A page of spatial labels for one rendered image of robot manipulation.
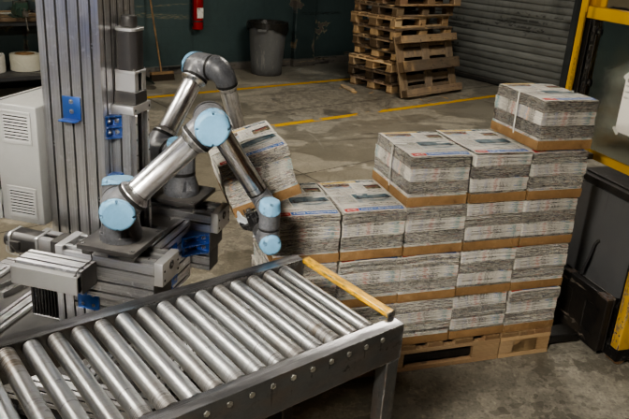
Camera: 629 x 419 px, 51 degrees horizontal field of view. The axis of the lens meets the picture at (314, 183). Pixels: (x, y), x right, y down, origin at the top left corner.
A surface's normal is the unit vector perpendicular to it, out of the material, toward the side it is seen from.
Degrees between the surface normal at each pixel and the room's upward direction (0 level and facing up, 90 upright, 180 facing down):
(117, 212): 95
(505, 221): 90
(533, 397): 0
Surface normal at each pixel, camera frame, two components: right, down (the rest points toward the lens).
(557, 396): 0.07, -0.94
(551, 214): 0.31, 0.34
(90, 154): -0.26, 0.31
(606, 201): -0.95, 0.04
